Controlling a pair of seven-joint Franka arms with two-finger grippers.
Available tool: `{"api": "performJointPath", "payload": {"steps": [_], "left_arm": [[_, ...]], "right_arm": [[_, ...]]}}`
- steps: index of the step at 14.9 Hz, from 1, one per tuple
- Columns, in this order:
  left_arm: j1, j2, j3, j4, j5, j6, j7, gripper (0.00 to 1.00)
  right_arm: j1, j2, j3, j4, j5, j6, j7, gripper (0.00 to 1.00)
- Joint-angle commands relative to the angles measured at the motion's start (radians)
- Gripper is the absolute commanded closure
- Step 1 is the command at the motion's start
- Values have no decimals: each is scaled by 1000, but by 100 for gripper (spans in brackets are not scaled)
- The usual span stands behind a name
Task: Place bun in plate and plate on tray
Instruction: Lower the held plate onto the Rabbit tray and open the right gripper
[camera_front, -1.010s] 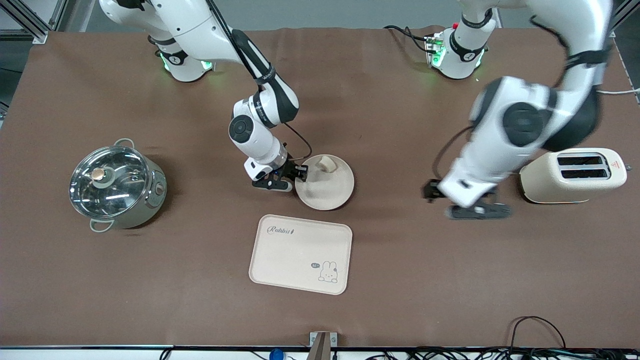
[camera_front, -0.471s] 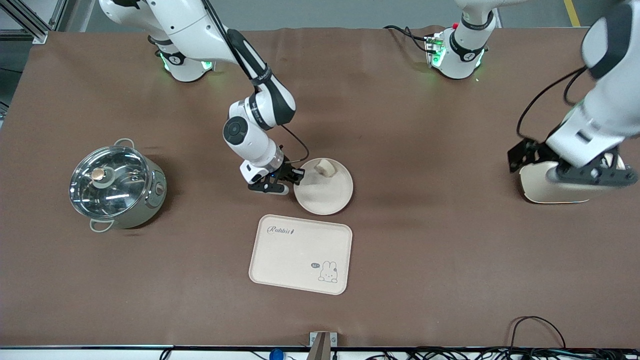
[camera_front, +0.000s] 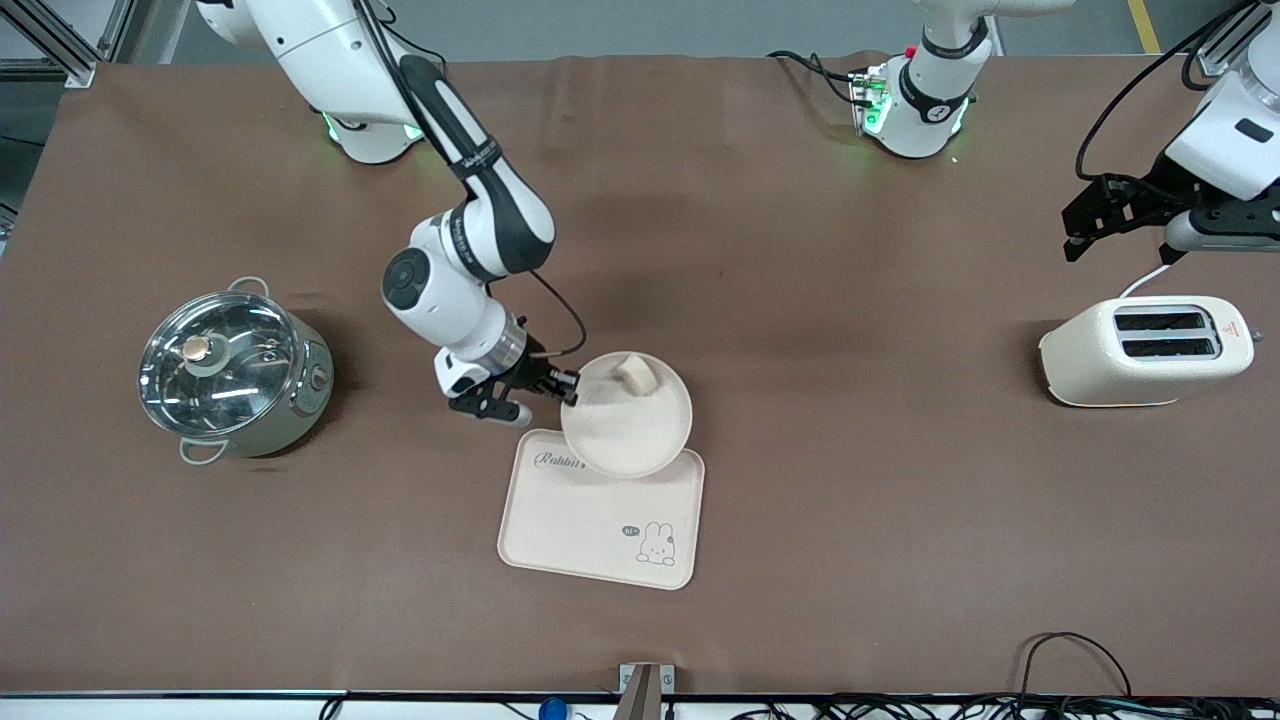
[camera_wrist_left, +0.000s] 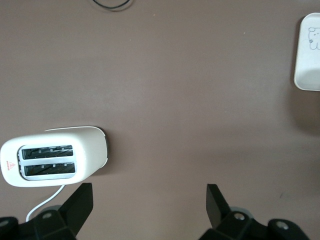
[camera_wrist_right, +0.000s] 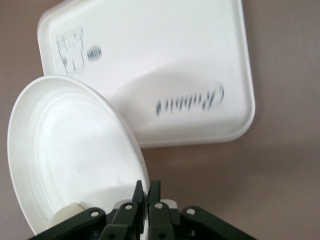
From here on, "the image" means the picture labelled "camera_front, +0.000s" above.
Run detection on round cream plate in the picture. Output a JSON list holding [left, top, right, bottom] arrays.
[[559, 351, 694, 479]]

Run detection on small cream bun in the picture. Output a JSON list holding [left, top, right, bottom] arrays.
[[614, 354, 658, 398]]

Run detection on cream two-slot toaster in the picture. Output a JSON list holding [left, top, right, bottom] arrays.
[[1038, 295, 1257, 408]]

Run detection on cream rabbit print tray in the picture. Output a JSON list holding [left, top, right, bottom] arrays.
[[497, 429, 706, 591]]

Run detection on steel pot with glass lid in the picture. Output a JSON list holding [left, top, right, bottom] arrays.
[[140, 277, 336, 467]]

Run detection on glass pot lid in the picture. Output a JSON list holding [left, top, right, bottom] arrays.
[[137, 291, 302, 440]]

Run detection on brown table mat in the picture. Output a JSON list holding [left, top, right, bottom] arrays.
[[0, 50, 1280, 699]]

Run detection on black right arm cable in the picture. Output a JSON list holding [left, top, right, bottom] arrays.
[[355, 0, 589, 359]]

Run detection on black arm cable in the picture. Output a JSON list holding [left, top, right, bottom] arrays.
[[1075, 0, 1263, 183], [355, 0, 589, 359]]

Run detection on white toaster cable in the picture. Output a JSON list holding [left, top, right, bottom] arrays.
[[1118, 260, 1179, 299]]

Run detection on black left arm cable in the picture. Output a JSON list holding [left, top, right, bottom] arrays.
[[1075, 0, 1263, 183]]

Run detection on aluminium frame profile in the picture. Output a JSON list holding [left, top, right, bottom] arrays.
[[1193, 0, 1280, 81], [0, 0, 139, 89]]

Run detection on grey metal bracket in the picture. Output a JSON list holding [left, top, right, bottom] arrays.
[[613, 663, 675, 720]]

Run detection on black left base cable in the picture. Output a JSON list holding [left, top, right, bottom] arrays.
[[767, 50, 873, 107]]

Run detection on black looped cable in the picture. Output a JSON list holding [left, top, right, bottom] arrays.
[[1019, 631, 1137, 703]]

